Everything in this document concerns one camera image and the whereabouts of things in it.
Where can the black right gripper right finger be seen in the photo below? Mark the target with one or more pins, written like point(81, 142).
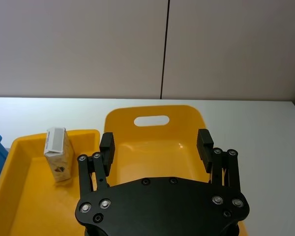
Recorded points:
point(204, 150)

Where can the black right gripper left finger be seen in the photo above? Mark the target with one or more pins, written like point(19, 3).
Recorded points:
point(107, 152)

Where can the small beige drink carton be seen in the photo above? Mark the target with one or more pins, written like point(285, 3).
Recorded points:
point(60, 162)

